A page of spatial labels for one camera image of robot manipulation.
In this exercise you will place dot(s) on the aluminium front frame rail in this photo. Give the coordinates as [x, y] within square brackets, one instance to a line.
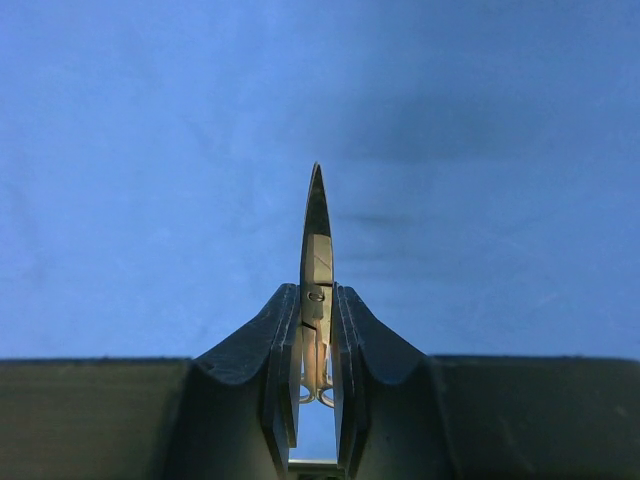
[301, 469]

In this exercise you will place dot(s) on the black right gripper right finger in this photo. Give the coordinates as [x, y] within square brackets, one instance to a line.
[403, 414]

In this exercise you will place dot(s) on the blue surgical drape cloth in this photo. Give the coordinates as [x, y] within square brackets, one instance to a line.
[480, 161]

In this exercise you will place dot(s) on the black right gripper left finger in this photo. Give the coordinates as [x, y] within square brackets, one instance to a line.
[231, 413]

